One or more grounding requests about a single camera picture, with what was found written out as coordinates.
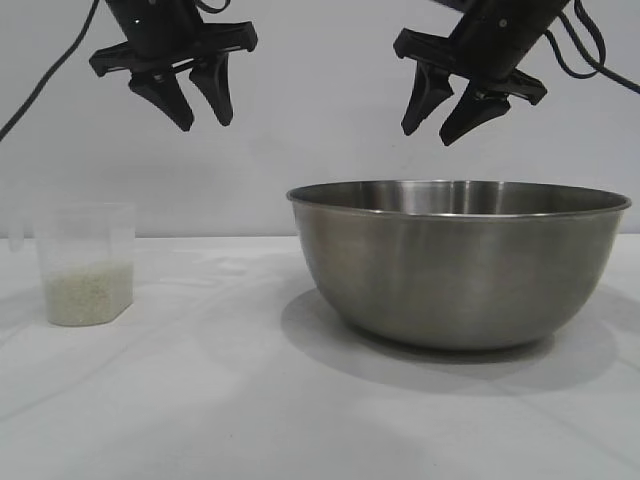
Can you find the clear plastic measuring cup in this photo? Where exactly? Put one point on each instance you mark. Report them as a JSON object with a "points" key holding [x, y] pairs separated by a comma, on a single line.
{"points": [[85, 235]]}

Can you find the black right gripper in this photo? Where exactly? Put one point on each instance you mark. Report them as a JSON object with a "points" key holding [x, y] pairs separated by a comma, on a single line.
{"points": [[500, 35]]}

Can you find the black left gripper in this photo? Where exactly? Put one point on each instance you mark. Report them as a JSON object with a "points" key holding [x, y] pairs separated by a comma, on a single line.
{"points": [[155, 30]]}

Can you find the stainless steel mixing bowl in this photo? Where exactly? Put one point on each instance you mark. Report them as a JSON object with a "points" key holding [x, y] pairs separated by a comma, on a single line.
{"points": [[450, 270]]}

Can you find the white raw rice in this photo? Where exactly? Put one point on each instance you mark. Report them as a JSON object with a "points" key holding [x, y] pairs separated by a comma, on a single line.
{"points": [[90, 295]]}

